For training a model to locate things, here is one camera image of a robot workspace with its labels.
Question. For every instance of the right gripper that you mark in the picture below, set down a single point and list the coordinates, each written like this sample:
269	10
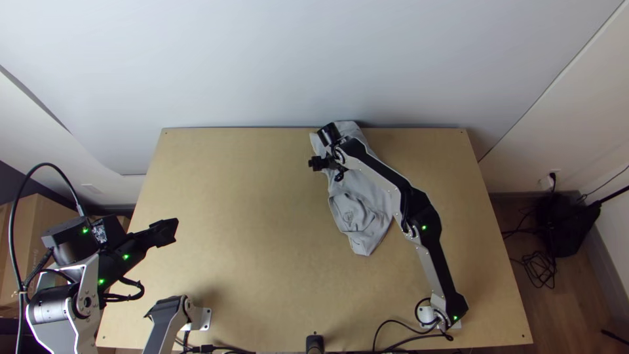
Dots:
324	162

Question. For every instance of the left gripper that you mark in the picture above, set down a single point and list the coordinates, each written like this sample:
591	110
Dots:
162	232

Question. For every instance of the grey t-shirt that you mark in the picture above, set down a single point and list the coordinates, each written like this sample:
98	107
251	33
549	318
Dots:
361	211

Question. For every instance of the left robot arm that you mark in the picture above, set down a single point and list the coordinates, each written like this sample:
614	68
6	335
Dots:
69	305

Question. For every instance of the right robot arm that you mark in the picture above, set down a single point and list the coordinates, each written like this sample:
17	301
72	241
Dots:
437	246

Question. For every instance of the brown cardboard box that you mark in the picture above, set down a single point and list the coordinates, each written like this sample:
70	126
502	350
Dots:
22	246

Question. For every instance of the black bag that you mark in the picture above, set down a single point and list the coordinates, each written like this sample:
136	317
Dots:
565	221

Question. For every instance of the white wall socket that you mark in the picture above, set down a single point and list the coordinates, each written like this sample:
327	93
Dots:
549	179

